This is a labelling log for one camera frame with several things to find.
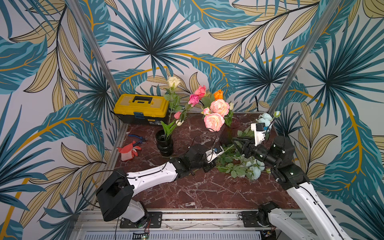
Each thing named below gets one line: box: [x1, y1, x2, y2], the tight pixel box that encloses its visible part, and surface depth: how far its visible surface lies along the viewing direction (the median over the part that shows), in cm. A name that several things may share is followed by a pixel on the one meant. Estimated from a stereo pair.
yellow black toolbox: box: [113, 93, 170, 125], surface depth 102 cm
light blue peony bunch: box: [215, 154, 272, 180], surface depth 87 cm
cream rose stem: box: [161, 76, 184, 140], surface depth 84 cm
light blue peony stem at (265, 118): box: [256, 112, 273, 131], surface depth 72 cm
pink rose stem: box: [174, 85, 207, 124], surface depth 74 cm
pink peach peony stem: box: [203, 99, 230, 132], surface depth 58 cm
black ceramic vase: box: [156, 129, 174, 157], surface depth 90 cm
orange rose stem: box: [214, 89, 224, 101], surface depth 80 cm
